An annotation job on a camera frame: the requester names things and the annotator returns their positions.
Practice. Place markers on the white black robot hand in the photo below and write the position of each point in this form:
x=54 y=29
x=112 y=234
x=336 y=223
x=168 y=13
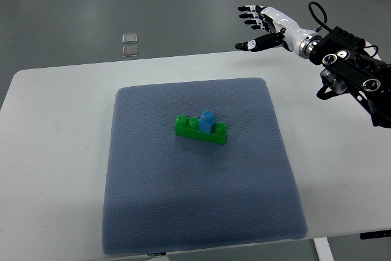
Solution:
x=281 y=31

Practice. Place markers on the white table leg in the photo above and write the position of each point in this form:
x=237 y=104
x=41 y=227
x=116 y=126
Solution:
x=323 y=249

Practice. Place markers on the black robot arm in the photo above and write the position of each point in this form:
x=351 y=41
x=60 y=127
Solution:
x=349 y=69

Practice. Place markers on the upper metal floor plate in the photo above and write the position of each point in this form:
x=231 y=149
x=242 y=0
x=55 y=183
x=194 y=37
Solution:
x=128 y=38

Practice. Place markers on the blue-grey textured mat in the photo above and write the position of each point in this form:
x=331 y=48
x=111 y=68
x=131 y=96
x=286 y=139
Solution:
x=168 y=193

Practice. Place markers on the green four-stud toy block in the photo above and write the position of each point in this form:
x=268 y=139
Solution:
x=189 y=128

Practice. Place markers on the blue toy block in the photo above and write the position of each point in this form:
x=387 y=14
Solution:
x=207 y=121

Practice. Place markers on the black desk control panel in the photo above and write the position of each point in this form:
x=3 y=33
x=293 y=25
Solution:
x=376 y=234

